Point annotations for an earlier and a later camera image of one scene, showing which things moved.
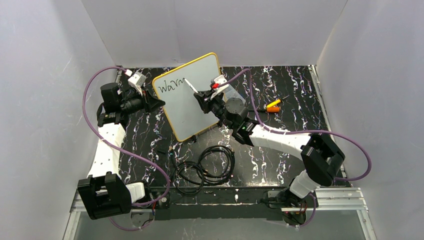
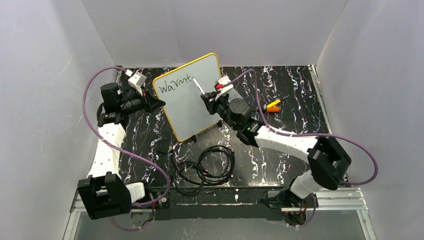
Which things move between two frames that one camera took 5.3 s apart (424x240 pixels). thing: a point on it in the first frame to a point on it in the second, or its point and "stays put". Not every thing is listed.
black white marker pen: (192, 87) to (202, 91)
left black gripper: (147, 102) stays put
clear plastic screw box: (232, 93) stays put
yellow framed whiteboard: (184, 111) stays put
